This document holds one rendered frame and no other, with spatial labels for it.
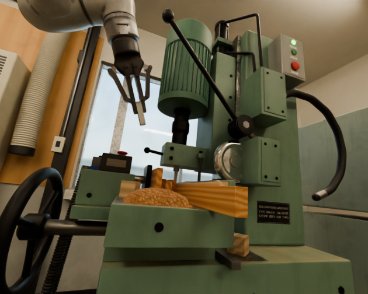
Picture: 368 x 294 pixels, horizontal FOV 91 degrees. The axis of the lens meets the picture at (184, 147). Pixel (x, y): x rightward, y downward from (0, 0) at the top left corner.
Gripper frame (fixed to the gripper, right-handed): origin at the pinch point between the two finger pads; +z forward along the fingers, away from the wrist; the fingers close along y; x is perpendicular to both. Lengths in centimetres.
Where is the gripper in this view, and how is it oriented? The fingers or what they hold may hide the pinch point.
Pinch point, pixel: (140, 114)
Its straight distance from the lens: 56.4
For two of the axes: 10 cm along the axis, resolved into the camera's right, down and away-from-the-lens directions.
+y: 9.2, -2.2, 3.2
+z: 2.0, 9.7, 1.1
